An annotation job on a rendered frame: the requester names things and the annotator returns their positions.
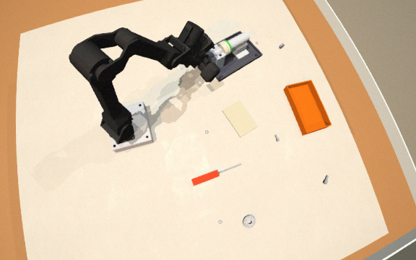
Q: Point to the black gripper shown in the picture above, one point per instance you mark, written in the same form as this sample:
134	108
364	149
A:
209	70

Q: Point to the red-handled screwdriver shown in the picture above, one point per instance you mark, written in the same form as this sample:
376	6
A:
208	176

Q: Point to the orange rectangular tray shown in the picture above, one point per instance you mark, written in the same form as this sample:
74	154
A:
307	107

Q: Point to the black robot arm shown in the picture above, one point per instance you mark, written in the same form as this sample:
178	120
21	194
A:
100	70

